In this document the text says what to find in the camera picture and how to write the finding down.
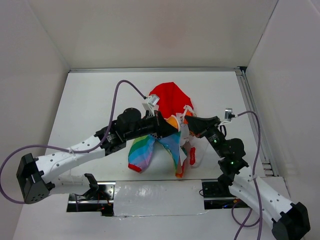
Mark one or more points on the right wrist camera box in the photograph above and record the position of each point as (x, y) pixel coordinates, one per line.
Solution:
(228, 115)

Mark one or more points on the white tape sheet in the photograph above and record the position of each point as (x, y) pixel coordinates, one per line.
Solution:
(158, 198)

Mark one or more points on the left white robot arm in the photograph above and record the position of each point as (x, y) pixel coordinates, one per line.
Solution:
(39, 177)

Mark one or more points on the metal base rail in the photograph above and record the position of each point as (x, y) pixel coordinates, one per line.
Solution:
(215, 198)

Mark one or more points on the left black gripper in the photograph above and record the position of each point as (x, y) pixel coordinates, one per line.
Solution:
(162, 128)

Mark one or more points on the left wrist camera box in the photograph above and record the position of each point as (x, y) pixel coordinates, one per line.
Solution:
(150, 103)

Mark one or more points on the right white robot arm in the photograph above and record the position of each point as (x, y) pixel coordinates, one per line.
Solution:
(287, 220)

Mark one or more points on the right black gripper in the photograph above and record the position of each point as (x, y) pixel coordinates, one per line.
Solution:
(203, 126)

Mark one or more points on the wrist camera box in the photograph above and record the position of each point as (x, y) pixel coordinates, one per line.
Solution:
(150, 103)
(228, 115)

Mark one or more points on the rainbow striped kids jacket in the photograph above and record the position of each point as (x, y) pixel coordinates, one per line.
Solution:
(175, 106)

